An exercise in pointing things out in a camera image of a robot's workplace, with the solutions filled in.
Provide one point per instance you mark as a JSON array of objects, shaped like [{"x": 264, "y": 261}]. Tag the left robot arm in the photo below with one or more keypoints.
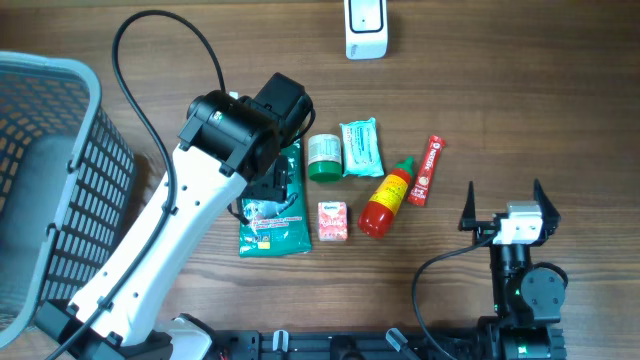
[{"x": 225, "y": 145}]

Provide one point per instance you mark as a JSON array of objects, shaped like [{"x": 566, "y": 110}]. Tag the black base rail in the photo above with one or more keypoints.
[{"x": 467, "y": 343}]

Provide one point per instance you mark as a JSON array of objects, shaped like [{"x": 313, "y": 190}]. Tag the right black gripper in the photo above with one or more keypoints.
[{"x": 483, "y": 229}]

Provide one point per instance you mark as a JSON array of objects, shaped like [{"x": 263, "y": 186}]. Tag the red chili sauce bottle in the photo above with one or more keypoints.
[{"x": 381, "y": 209}]

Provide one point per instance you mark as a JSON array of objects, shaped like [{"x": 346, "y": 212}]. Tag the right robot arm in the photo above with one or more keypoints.
[{"x": 527, "y": 296}]

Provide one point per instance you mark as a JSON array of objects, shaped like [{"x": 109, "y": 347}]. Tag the light teal tissue pack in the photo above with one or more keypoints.
[{"x": 361, "y": 155}]

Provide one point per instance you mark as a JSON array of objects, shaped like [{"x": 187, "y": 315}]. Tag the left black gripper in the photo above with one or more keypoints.
[{"x": 276, "y": 188}]

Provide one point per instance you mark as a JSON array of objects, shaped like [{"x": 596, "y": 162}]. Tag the grey plastic mesh basket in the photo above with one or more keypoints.
[{"x": 66, "y": 178}]

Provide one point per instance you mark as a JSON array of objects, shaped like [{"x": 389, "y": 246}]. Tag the green snack bag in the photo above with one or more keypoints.
[{"x": 275, "y": 229}]

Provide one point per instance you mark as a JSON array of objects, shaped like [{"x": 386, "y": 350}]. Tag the red coffee stick sachet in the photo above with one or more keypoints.
[{"x": 420, "y": 191}]

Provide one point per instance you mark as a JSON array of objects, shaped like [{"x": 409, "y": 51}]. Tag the white barcode scanner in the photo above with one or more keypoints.
[{"x": 366, "y": 29}]

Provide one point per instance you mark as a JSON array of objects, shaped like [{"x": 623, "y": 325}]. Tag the green lid white jar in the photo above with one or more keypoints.
[{"x": 324, "y": 158}]

